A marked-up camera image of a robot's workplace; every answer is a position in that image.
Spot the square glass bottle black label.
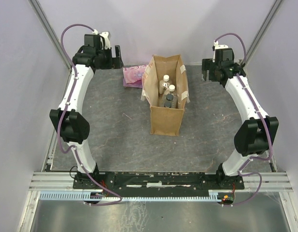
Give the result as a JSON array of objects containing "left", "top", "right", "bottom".
[{"left": 159, "top": 100, "right": 176, "bottom": 109}]

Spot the aluminium frame post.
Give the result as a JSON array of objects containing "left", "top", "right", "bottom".
[
  {"left": 244, "top": 0, "right": 284, "bottom": 65},
  {"left": 28, "top": 0, "right": 71, "bottom": 70}
]

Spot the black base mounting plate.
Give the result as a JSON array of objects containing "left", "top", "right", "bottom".
[{"left": 71, "top": 172, "right": 244, "bottom": 198}]

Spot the aluminium frame rail front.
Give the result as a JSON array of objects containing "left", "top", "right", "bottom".
[{"left": 29, "top": 172, "right": 293, "bottom": 192}]

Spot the aluminium frame post right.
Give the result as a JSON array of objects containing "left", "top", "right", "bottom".
[{"left": 244, "top": 0, "right": 284, "bottom": 65}]

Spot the aluminium frame post left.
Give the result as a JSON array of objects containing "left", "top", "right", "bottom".
[{"left": 28, "top": 0, "right": 71, "bottom": 70}]

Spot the pink printed tissue pack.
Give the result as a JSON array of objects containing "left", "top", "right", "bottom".
[{"left": 123, "top": 65, "right": 147, "bottom": 88}]

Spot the beige canvas tote bag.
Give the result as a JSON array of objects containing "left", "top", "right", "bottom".
[{"left": 142, "top": 54, "right": 190, "bottom": 136}]

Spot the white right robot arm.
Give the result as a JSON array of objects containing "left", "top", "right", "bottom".
[{"left": 202, "top": 45, "right": 279, "bottom": 189}]

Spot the light blue cable duct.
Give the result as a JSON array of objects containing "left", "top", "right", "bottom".
[{"left": 39, "top": 189, "right": 234, "bottom": 201}]

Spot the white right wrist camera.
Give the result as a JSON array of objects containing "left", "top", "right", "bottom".
[{"left": 213, "top": 41, "right": 228, "bottom": 62}]

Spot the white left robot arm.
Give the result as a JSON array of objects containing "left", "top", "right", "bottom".
[{"left": 49, "top": 31, "right": 123, "bottom": 189}]

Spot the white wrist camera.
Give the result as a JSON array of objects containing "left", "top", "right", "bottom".
[
  {"left": 92, "top": 29, "right": 111, "bottom": 49},
  {"left": 213, "top": 41, "right": 228, "bottom": 62}
]

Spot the square glass bottle yellow label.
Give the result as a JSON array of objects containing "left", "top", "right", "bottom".
[{"left": 162, "top": 93, "right": 177, "bottom": 102}]

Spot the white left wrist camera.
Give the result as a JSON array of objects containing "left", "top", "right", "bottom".
[{"left": 92, "top": 29, "right": 111, "bottom": 49}]

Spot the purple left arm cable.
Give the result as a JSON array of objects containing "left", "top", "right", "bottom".
[{"left": 56, "top": 23, "right": 123, "bottom": 206}]

